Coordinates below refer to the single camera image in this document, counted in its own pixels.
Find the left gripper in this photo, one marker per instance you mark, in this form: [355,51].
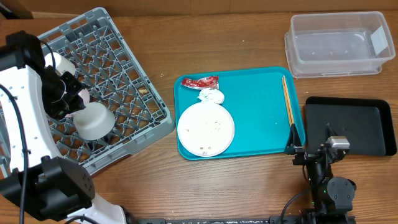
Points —
[69,90]

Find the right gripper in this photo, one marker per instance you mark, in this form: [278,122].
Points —
[293,144]

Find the white cup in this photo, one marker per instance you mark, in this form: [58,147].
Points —
[62,64]

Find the grey bowl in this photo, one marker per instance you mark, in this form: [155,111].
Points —
[94,121]

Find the grey plastic dish rack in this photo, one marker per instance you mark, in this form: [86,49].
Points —
[113,76]

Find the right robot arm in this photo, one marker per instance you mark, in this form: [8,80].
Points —
[332,197]

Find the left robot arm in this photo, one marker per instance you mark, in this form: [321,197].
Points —
[42,182]

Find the wooden chopstick right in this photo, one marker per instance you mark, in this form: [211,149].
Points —
[289,99]

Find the black plastic tray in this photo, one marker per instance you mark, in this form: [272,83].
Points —
[367,124]

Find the teal serving tray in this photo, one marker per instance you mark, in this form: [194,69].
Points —
[255,99]

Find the clear plastic storage bin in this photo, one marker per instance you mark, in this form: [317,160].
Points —
[338,44]

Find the large white dirty plate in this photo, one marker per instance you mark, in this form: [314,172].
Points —
[205,129]

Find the crumpled white tissue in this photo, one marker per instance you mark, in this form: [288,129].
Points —
[211,95]

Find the red snack wrapper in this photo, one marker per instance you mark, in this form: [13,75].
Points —
[211,82]

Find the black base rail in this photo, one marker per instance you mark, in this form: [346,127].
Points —
[217,221]

